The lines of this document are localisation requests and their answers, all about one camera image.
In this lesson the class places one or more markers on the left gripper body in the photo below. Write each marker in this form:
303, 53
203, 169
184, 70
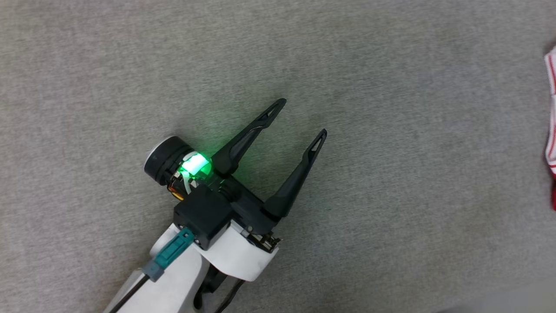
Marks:
247, 208

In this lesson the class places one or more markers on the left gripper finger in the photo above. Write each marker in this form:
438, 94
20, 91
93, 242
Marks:
295, 178
236, 145

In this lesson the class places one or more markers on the red garment with white sleeves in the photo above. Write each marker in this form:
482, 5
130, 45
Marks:
551, 108

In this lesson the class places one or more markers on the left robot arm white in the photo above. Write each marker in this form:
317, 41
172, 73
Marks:
169, 291

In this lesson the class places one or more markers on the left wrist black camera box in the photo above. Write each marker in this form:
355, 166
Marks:
204, 217

